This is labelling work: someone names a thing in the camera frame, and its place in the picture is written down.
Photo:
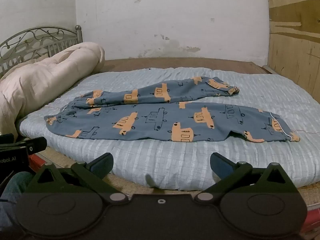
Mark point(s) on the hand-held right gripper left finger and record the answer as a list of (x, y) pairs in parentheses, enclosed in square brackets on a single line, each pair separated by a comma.
[(100, 165)]

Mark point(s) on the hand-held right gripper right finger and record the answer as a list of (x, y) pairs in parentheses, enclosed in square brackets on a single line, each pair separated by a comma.
[(222, 167)]

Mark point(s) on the blue pants with orange print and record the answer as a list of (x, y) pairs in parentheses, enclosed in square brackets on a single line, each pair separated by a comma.
[(160, 120)]

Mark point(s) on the person's leg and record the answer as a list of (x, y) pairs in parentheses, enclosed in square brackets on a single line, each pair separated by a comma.
[(15, 185)]

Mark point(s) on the light blue striped blanket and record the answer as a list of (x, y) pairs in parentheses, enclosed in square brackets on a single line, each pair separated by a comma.
[(155, 160)]

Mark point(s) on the beige quilted comforter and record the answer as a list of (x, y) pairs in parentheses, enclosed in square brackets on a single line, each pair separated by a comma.
[(47, 80)]

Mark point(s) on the brown mattress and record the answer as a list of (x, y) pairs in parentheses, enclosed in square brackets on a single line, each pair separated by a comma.
[(175, 63)]

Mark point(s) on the grey metal headboard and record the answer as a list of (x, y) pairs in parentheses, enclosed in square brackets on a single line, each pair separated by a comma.
[(37, 38)]

